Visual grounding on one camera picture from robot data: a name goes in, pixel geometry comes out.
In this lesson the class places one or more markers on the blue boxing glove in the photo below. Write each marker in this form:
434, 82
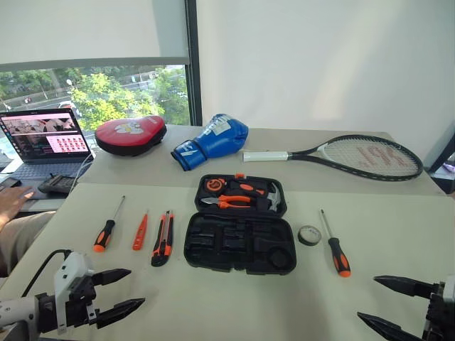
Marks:
217, 140

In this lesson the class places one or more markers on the black tennis racket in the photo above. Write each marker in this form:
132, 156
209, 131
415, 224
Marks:
355, 170

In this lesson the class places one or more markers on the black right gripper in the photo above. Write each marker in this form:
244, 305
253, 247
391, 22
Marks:
435, 312

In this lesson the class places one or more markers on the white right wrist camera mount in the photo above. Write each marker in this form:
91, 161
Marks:
450, 287

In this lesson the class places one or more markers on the black tool case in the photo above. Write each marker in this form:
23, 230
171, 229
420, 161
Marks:
213, 254

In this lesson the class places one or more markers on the orange black tape measure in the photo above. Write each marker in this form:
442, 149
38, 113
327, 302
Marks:
214, 185

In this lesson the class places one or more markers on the black electrical tape roll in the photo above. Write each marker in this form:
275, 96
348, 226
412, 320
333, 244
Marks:
302, 236

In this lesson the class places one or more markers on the dark window frame post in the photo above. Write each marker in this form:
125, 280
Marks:
193, 71

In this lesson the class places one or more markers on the person's beige trouser leg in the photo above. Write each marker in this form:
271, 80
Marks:
21, 231

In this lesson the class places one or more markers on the dark furniture with purple item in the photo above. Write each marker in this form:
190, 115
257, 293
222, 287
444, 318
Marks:
442, 167

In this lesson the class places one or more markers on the person's bare hand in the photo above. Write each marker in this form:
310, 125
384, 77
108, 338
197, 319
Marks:
12, 204

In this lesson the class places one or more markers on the open laptop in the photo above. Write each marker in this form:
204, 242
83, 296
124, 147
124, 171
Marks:
42, 142

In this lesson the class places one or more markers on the black handheld controller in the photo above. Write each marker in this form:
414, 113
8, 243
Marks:
57, 184

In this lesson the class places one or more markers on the black orange utility knife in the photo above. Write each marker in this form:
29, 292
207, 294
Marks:
163, 241

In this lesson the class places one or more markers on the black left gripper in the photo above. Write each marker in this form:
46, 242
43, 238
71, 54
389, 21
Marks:
80, 305

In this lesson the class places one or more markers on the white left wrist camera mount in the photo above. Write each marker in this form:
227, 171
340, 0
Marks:
73, 264

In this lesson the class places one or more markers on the stubby orange black screwdriver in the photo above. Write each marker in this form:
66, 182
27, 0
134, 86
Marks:
245, 187

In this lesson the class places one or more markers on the orange voltage tester pen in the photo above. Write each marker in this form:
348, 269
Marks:
139, 234

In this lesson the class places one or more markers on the silver claw hammer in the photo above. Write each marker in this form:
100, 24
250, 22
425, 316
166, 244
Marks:
274, 202

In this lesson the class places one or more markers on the red boxing focus mitt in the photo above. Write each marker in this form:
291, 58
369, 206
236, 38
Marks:
128, 136

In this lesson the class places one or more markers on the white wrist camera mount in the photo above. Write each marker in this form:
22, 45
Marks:
73, 264
450, 287

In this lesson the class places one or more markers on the white roller window blind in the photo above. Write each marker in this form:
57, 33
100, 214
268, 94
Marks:
89, 28

